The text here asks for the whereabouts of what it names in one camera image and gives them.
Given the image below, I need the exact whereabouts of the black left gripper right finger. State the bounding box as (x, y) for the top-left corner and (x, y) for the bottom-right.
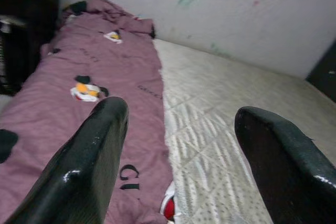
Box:
(234, 105), (336, 224)

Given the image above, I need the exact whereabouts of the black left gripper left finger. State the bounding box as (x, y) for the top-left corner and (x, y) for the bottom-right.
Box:
(5, 96), (130, 224)

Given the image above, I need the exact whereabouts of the purple cartoon print blanket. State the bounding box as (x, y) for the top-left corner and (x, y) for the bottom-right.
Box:
(0, 0), (175, 224)

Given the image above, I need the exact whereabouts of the black tufted headboard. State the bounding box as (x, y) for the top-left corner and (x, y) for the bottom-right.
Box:
(306, 39), (336, 104)

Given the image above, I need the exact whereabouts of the grey quilted mattress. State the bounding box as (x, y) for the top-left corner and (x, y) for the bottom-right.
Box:
(153, 39), (336, 224)

